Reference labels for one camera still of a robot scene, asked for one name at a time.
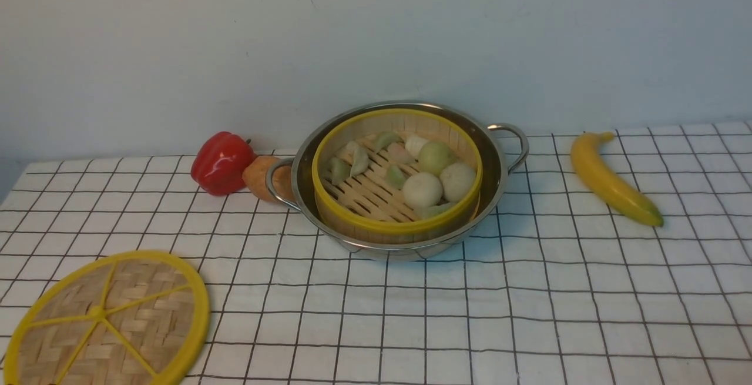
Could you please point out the bamboo steamer basket yellow rim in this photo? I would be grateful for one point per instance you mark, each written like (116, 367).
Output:
(365, 207)

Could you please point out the yellow woven bamboo steamer lid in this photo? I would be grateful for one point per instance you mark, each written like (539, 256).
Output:
(140, 317)

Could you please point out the stainless steel pot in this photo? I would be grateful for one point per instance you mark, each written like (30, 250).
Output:
(503, 148)

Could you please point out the green dumpling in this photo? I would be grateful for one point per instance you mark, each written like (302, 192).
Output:
(338, 171)
(395, 177)
(360, 159)

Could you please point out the white round bun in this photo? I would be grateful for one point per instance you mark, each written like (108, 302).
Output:
(457, 180)
(422, 190)

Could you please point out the pale dumpling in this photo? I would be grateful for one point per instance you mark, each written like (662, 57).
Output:
(413, 145)

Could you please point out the green round bun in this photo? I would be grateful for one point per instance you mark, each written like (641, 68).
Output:
(435, 156)

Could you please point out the red bell pepper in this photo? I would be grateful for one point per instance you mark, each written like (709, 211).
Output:
(220, 163)

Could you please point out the white grid tablecloth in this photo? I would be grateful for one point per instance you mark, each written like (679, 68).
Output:
(551, 288)

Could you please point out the yellow banana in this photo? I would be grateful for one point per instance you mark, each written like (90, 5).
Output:
(606, 184)

